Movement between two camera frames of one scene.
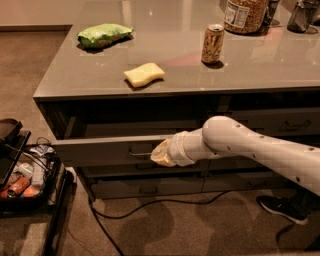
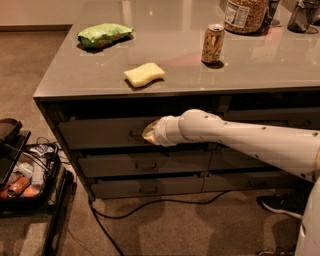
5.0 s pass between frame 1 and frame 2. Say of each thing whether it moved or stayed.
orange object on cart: stayed
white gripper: moved
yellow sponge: stayed
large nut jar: stayed
